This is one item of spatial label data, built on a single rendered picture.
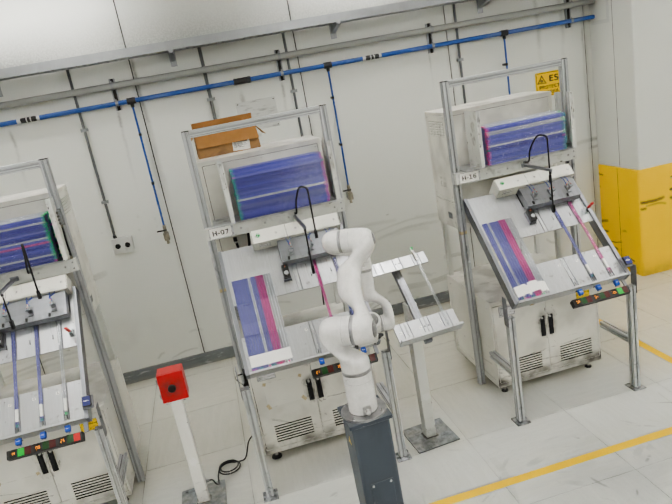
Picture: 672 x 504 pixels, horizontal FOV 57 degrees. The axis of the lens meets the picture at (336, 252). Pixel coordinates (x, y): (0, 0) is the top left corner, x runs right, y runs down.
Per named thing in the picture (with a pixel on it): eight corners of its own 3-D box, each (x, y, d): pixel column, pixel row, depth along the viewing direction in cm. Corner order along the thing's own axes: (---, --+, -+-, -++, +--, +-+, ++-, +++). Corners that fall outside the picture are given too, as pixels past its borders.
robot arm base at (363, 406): (393, 414, 250) (386, 373, 245) (349, 428, 246) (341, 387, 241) (377, 393, 268) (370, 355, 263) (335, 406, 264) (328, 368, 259)
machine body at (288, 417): (384, 431, 365) (367, 335, 348) (268, 465, 353) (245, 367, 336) (356, 383, 426) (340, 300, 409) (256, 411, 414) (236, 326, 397)
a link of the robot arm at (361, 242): (341, 349, 251) (380, 347, 247) (332, 342, 241) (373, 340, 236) (341, 236, 270) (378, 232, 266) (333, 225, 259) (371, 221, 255)
